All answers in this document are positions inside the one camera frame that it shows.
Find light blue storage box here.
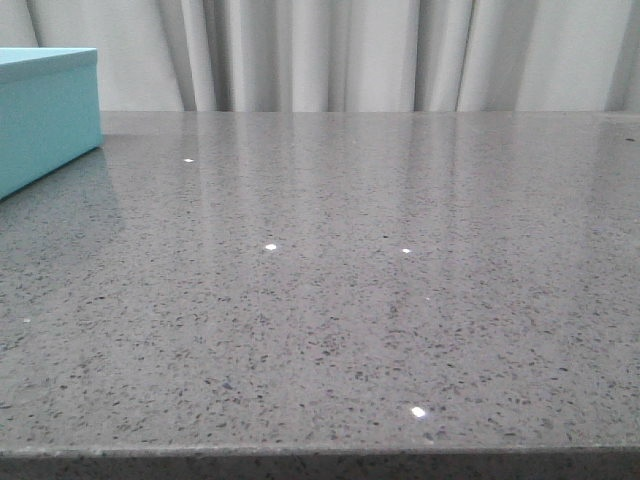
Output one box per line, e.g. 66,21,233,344
1,47,103,198

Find grey pleated curtain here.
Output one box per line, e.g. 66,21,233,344
1,1,639,112

